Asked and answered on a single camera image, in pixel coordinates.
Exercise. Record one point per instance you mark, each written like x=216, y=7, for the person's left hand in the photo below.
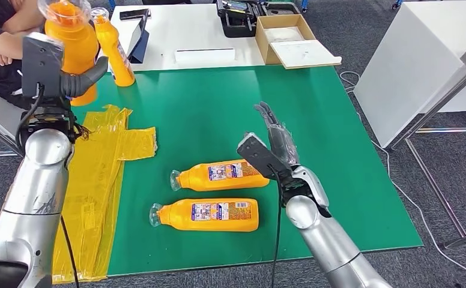
x=0, y=59

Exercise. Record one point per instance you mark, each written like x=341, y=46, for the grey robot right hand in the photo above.
x=282, y=143

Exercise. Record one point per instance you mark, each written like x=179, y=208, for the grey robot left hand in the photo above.
x=78, y=83

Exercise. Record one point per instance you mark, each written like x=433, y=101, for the orange plastic bottle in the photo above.
x=115, y=51
x=76, y=47
x=201, y=181
x=181, y=218

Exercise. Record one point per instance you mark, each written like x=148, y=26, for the person's left forearm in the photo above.
x=24, y=22

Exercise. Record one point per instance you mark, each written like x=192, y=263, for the person's right forearm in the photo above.
x=6, y=45

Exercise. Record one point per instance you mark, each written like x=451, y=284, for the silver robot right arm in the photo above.
x=324, y=238

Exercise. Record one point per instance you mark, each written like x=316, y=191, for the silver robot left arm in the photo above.
x=34, y=190

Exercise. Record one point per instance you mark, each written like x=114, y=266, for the green table mat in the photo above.
x=217, y=119

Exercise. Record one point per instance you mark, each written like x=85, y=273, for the tablet in dark folio case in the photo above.
x=139, y=43

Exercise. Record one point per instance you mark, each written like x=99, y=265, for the black smartphone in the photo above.
x=132, y=14

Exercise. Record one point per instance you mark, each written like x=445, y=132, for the white box lid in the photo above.
x=302, y=53

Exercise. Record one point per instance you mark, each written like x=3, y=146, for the yellow plastic sheet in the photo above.
x=101, y=179

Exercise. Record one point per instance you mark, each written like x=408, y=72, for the brown cardboard box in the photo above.
x=262, y=45

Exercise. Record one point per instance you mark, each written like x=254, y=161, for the white foam insert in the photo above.
x=284, y=35

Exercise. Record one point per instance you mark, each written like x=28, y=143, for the black chair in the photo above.
x=165, y=2

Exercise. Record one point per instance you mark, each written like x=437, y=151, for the black tool case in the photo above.
x=233, y=28

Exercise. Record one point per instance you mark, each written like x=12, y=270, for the large white table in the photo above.
x=416, y=59

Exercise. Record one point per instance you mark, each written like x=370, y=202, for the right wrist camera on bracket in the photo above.
x=257, y=153

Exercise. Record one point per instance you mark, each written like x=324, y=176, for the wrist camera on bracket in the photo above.
x=257, y=153
x=38, y=67

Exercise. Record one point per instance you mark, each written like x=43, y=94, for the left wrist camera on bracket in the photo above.
x=38, y=67

